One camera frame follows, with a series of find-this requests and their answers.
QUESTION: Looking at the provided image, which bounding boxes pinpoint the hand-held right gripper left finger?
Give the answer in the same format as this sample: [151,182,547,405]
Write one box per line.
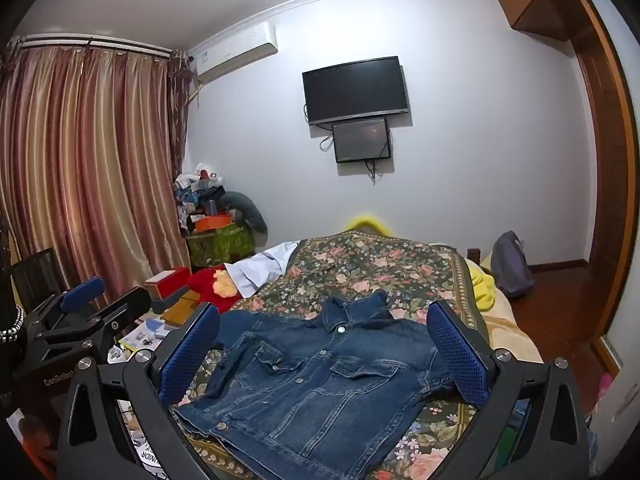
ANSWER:
[56,302,223,480]

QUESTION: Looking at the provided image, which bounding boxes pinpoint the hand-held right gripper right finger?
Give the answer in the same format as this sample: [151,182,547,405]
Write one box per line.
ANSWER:
[426,300,591,480]

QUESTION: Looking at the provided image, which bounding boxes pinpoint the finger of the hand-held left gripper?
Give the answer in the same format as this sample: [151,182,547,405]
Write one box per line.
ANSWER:
[35,286,152,363]
[27,276,107,334]

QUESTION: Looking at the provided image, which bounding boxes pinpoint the blue denim jeans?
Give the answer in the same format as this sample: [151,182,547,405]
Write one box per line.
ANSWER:
[172,289,456,480]

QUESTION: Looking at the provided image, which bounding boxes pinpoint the pile of printed papers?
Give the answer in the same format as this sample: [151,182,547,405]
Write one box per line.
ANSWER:
[116,316,170,466]

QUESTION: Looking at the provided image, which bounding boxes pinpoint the brown wooden box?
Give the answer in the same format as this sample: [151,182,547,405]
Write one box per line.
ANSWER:
[162,290,202,326]

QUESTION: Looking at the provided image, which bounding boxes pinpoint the black chair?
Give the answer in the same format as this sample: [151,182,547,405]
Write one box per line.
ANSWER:
[10,249,68,311]

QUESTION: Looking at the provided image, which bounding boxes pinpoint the red and white box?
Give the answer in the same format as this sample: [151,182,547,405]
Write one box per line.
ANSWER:
[145,267,192,302]

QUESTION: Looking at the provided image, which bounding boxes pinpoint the beige bed sheet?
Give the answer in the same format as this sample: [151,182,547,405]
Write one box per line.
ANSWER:
[462,255,544,366]

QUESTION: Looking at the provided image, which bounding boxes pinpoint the yellow blanket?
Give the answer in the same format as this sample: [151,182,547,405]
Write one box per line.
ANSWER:
[467,262,497,311]

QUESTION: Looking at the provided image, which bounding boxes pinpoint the dark cloth with white beads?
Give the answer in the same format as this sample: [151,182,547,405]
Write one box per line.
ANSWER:
[0,217,27,361]

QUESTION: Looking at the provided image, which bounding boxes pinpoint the red plush toy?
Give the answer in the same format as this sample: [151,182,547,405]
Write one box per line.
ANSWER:
[182,267,242,316]

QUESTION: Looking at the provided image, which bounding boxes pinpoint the grey backpack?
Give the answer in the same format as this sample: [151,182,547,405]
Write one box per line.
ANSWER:
[490,230,535,298]

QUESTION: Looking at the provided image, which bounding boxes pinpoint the light blue shirt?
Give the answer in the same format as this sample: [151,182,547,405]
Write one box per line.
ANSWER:
[224,241,301,298]

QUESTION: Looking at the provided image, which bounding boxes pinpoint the orange box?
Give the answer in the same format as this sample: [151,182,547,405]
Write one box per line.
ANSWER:
[195,214,234,234]

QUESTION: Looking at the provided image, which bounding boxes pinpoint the dark floral bedspread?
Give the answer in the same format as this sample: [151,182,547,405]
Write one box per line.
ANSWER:
[167,234,493,480]

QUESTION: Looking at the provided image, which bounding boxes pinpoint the striped pink curtain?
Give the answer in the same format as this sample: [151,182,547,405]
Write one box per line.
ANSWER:
[0,42,193,321]

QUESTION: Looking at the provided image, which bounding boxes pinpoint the pile of assorted clutter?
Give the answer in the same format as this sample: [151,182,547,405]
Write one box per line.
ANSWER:
[172,162,231,233]

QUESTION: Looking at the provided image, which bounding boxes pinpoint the grey pillow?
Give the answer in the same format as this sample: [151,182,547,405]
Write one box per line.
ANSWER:
[217,191,269,233]

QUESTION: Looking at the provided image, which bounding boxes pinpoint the bright yellow cloth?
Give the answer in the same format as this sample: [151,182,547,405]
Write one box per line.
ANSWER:
[347,214,391,235]

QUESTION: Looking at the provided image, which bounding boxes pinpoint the white air conditioner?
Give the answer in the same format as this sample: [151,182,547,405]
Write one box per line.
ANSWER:
[192,21,278,83]

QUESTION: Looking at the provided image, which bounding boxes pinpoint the small black wall monitor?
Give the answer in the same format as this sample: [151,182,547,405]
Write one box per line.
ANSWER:
[331,116,392,164]

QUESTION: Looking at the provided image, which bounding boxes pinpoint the white curtain rail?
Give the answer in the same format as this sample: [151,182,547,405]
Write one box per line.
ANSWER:
[17,34,176,58]

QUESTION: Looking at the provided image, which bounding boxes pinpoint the black wall television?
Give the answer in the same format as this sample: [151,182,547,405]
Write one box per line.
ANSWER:
[301,56,412,126]

